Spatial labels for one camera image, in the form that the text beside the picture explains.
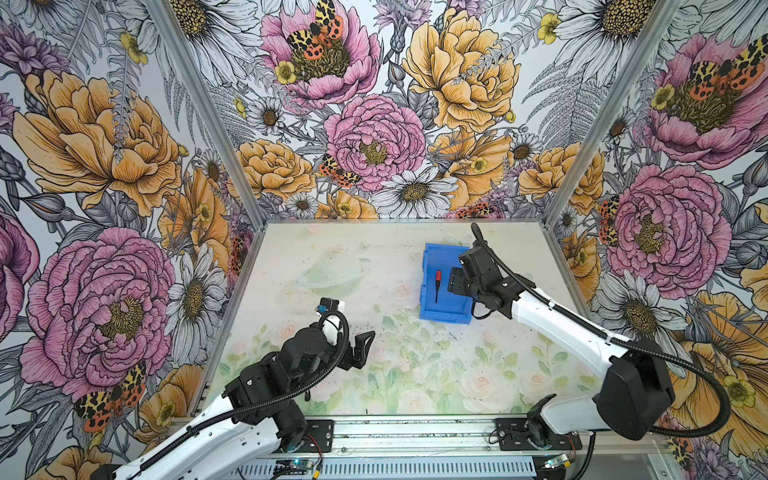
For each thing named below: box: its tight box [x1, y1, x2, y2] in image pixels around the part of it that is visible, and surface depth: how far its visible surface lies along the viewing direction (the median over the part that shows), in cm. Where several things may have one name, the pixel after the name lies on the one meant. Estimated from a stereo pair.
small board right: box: [544, 453, 571, 468], surface depth 73 cm
